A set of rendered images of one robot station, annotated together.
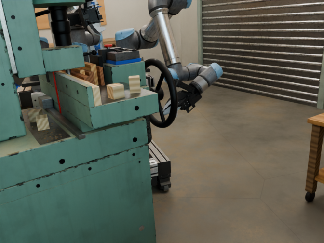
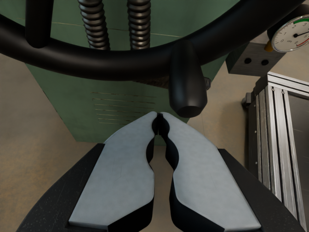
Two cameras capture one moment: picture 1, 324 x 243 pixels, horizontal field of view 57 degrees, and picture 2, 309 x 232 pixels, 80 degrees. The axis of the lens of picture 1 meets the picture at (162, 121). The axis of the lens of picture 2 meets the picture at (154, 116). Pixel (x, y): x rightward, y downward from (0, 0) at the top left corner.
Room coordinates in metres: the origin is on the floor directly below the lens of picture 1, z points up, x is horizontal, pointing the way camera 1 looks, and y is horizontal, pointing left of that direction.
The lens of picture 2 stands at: (1.29, -0.07, 0.81)
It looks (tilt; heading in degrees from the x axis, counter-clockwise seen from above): 60 degrees down; 110
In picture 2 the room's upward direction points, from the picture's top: 14 degrees clockwise
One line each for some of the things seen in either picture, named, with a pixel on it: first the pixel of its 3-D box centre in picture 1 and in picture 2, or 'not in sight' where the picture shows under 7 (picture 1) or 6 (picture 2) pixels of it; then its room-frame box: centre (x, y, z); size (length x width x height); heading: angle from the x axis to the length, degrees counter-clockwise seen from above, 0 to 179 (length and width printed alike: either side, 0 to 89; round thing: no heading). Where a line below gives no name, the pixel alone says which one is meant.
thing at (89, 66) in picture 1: (86, 72); not in sight; (1.08, 0.26, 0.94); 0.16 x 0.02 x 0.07; 32
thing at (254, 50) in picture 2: not in sight; (251, 41); (1.31, 0.33, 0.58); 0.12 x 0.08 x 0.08; 122
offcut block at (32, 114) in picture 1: (35, 115); not in sight; (0.98, 0.43, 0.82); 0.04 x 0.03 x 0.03; 6
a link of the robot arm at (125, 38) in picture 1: (126, 40); not in sight; (1.87, 0.18, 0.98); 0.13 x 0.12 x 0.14; 121
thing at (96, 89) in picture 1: (63, 80); not in sight; (1.00, 0.32, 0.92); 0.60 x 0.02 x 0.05; 32
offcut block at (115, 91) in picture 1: (115, 91); not in sight; (0.83, 0.13, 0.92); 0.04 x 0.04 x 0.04; 35
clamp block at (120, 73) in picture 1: (121, 74); not in sight; (1.12, 0.14, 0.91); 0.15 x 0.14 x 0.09; 32
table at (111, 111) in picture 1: (101, 89); not in sight; (1.07, 0.21, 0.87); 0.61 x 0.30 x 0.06; 32
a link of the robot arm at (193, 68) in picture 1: (194, 72); not in sight; (1.48, -0.18, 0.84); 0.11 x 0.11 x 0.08; 31
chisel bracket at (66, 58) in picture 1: (60, 60); not in sight; (1.01, 0.32, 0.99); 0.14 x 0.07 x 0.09; 122
